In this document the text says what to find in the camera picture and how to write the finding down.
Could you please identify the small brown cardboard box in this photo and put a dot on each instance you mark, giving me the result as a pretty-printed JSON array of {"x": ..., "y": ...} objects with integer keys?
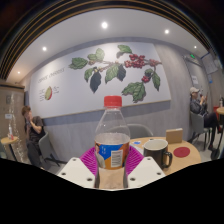
[{"x": 174, "y": 136}]

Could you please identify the black mug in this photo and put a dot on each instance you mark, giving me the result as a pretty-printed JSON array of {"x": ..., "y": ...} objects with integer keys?
[{"x": 156, "y": 152}]

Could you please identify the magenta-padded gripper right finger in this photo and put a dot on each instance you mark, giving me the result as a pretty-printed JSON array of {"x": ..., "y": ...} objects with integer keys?
[{"x": 146, "y": 171}]

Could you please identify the green exit sign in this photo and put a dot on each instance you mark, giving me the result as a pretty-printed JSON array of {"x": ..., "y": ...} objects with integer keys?
[{"x": 192, "y": 55}]

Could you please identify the round ceiling lights group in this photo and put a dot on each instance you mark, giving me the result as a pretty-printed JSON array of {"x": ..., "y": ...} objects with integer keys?
[{"x": 104, "y": 25}]

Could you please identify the clear red-capped drink bottle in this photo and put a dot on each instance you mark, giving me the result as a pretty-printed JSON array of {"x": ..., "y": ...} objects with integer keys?
[{"x": 112, "y": 146}]

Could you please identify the dark drink bottle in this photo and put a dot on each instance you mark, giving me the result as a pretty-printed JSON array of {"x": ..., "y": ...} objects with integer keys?
[{"x": 220, "y": 102}]

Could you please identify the small drink bottle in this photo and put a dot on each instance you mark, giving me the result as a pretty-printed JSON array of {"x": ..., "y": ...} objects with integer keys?
[{"x": 10, "y": 132}]

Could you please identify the white paper wall notice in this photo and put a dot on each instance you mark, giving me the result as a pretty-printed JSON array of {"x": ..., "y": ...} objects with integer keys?
[{"x": 195, "y": 80}]

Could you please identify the small round wooden side table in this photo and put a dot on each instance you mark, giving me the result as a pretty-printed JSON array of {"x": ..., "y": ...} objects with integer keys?
[{"x": 9, "y": 141}]

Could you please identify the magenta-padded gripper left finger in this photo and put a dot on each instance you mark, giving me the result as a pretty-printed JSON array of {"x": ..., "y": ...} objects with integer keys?
[{"x": 77, "y": 171}]

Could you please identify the person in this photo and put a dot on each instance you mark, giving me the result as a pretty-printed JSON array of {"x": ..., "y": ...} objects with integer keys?
[
  {"x": 34, "y": 131},
  {"x": 199, "y": 108}
]

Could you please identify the flat round red coaster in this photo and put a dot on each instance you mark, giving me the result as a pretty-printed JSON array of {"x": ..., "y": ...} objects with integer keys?
[{"x": 181, "y": 152}]

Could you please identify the grey chair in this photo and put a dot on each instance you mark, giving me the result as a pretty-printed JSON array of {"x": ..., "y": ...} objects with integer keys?
[
  {"x": 196, "y": 125},
  {"x": 141, "y": 130},
  {"x": 46, "y": 146}
]

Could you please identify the blue-framed wall notice board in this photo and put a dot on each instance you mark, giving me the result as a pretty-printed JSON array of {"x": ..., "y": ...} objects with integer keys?
[{"x": 210, "y": 64}]

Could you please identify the coffee plant wall mural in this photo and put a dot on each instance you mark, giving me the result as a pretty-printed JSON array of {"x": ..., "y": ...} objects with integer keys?
[{"x": 73, "y": 86}]

